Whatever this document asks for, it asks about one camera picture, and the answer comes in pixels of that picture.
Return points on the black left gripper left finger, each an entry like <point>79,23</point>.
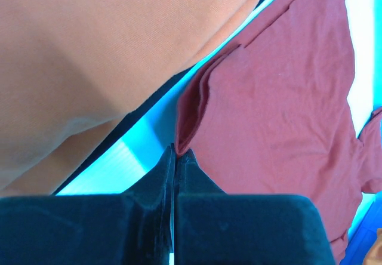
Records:
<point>132,227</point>

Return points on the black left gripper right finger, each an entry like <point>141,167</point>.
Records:
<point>213,227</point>

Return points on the red t-shirt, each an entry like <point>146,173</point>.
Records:
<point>269,114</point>

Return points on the crumpled orange t-shirt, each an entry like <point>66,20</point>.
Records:
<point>374,255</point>

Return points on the folded orange t-shirt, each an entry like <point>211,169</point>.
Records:
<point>72,69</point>

